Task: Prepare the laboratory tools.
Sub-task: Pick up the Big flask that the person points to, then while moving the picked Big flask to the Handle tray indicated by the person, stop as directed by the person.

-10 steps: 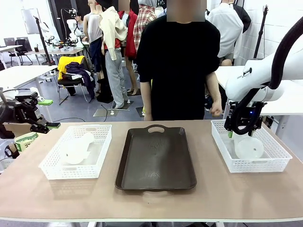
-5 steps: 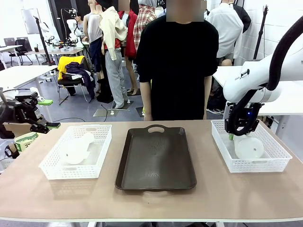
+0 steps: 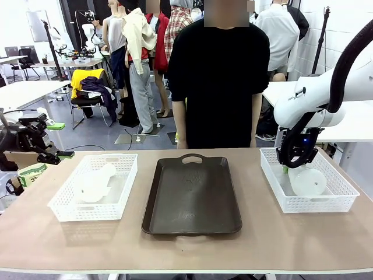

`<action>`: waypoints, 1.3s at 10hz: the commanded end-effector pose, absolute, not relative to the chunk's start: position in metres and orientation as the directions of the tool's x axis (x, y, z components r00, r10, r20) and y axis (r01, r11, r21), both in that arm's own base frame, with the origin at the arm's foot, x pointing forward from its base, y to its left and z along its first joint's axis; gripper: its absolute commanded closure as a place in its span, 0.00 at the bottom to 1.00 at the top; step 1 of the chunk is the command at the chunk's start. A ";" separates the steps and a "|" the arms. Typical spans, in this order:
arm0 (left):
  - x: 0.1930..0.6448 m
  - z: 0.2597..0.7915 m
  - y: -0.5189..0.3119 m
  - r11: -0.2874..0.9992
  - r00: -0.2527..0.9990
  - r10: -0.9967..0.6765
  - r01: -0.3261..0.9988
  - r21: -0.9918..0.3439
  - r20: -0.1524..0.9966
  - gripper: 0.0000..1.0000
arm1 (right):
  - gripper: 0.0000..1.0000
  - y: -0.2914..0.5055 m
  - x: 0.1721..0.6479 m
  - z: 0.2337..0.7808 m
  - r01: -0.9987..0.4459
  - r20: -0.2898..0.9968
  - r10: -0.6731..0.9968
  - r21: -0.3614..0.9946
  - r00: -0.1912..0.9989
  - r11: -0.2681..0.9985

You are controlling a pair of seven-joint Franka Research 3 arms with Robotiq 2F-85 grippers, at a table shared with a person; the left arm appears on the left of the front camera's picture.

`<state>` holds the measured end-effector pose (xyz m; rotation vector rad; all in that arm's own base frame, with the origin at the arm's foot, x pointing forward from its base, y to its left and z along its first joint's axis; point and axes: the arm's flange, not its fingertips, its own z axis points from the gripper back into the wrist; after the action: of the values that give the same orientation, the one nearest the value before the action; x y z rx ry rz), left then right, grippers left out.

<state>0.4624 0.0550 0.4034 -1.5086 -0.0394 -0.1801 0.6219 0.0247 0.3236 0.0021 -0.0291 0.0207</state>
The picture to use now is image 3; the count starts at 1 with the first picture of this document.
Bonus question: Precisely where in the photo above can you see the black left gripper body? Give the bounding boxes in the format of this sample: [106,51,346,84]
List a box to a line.
[16,114,55,154]

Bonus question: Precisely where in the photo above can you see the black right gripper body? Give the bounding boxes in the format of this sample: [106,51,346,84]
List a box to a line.
[276,127,320,169]

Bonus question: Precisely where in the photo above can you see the translucent plastic conical flask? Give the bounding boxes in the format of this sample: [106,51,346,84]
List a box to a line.
[287,167,328,197]
[74,163,117,204]

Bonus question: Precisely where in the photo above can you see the person's right forearm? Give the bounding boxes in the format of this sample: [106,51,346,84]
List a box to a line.
[171,99,189,144]

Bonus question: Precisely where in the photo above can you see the person's left forearm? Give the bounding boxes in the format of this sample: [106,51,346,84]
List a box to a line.
[249,93,263,142]

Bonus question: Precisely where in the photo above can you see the brown cardboard box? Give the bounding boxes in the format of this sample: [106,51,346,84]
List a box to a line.
[2,151,41,172]

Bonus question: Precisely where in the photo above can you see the green and white bag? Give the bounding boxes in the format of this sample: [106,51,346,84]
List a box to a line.
[17,162,47,189]

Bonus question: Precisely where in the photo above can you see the black metal chair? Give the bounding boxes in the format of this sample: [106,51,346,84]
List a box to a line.
[71,94,116,131]

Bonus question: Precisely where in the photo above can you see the white side table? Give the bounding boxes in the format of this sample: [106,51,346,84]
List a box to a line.
[0,80,72,148]

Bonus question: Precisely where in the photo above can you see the yellow garment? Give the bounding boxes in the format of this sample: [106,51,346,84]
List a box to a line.
[71,68,105,100]

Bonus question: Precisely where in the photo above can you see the dark purple garment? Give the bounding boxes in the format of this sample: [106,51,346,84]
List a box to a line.
[80,76,119,123]

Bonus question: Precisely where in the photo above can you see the white perforated plastic basket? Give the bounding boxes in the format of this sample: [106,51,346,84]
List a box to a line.
[259,147,361,214]
[47,153,139,222]

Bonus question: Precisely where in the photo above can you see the wooden background work table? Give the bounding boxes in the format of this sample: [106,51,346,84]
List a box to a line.
[31,57,103,80]

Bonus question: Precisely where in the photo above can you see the black office chair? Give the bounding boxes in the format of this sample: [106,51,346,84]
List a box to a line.
[4,45,41,81]

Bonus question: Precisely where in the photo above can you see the black tripod stand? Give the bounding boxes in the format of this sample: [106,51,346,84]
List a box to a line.
[40,19,68,81]
[311,7,332,75]

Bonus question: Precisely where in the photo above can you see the person's black shirt torso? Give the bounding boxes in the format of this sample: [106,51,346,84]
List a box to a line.
[167,0,270,149]

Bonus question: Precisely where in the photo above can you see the background person grey shirt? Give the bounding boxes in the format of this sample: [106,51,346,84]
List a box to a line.
[93,17,106,49]

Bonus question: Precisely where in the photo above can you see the mannequin white shirt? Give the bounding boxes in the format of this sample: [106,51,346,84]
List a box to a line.
[254,0,301,83]

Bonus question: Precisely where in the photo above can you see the mannequin cream jacket grey trousers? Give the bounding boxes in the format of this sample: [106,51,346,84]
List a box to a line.
[121,0,160,135]

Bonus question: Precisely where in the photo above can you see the mannequin white tank top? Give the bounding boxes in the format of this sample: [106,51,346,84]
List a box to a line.
[101,0,129,100]

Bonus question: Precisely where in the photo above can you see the mannequin black jacket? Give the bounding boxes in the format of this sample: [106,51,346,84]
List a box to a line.
[287,2,310,41]

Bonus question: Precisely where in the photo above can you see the mannequin red vest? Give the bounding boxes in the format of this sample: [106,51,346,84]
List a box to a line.
[145,5,170,117]

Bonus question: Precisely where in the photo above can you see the mannequin plaid shirt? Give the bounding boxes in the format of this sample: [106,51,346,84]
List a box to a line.
[164,0,195,62]

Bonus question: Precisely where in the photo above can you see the black right arm cable sleeve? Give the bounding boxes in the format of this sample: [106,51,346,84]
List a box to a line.
[279,19,373,169]

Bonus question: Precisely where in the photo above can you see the dark brown handled tray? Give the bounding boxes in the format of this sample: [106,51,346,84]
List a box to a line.
[141,153,243,236]

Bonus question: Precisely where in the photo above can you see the grey wall whiteboard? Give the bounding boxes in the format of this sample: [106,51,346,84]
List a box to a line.
[25,10,51,43]

